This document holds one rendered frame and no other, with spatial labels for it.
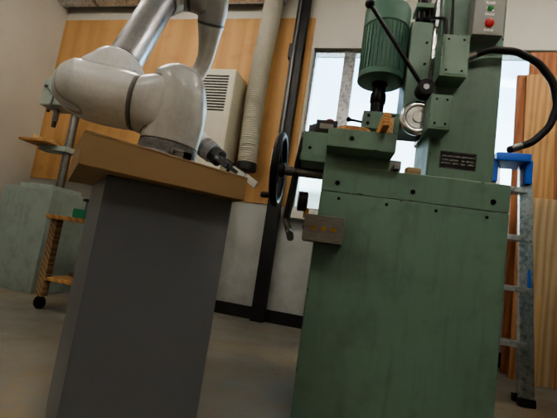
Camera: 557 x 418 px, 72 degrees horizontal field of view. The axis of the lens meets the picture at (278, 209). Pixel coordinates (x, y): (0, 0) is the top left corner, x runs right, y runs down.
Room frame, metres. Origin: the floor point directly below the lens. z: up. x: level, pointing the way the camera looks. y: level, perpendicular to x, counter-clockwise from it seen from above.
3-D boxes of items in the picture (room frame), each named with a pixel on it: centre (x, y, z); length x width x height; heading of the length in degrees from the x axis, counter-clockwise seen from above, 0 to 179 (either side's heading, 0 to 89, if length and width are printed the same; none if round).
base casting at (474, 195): (1.41, -0.44, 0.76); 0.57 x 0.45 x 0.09; 83
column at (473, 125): (1.39, -0.61, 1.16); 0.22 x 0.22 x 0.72; 83
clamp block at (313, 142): (1.46, -0.13, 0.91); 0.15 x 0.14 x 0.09; 173
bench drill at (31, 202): (2.90, 1.64, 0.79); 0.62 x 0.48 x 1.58; 74
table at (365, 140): (1.45, -0.21, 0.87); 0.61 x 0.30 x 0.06; 173
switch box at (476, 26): (1.24, -0.62, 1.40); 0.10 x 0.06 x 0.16; 83
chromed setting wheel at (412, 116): (1.28, -0.43, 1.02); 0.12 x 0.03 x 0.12; 83
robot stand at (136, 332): (1.03, 0.32, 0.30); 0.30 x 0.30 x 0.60; 31
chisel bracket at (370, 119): (1.42, -0.34, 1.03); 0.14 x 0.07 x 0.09; 83
